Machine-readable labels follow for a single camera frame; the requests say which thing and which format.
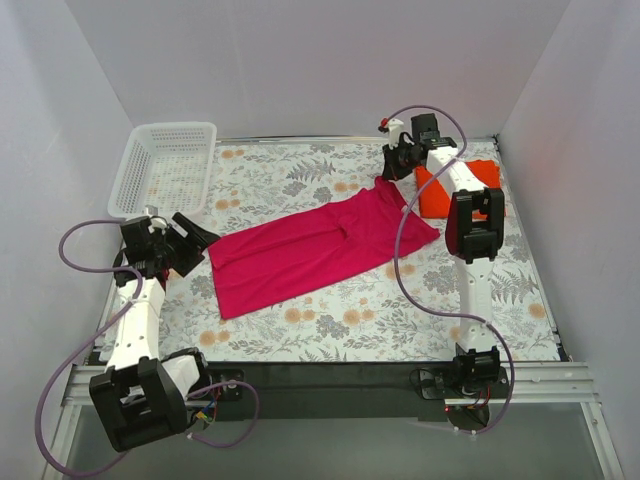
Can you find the white plastic basket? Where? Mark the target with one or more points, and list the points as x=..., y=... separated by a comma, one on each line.
x=167, y=166

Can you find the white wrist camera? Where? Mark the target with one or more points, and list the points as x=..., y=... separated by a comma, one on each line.
x=152, y=212
x=393, y=128

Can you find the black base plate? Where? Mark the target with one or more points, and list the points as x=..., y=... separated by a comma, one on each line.
x=423, y=391

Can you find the magenta t-shirt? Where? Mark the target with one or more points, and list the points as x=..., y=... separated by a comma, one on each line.
x=300, y=253

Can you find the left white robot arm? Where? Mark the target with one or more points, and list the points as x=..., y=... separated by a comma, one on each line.
x=141, y=396

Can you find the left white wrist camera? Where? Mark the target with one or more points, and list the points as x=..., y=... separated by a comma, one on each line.
x=152, y=212

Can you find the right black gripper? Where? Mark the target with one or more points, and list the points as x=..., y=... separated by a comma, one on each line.
x=393, y=161

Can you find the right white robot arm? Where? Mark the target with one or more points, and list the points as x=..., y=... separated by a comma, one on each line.
x=474, y=235

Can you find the folded orange t-shirt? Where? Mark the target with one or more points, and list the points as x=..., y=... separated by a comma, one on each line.
x=434, y=201

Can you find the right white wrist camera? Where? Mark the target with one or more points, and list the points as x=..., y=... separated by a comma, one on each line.
x=393, y=128

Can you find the floral table mat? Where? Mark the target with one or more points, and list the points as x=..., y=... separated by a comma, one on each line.
x=371, y=317

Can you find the aluminium frame rail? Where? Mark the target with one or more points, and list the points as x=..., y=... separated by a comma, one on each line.
x=557, y=382

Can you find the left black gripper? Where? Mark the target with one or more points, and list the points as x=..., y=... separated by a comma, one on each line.
x=181, y=248

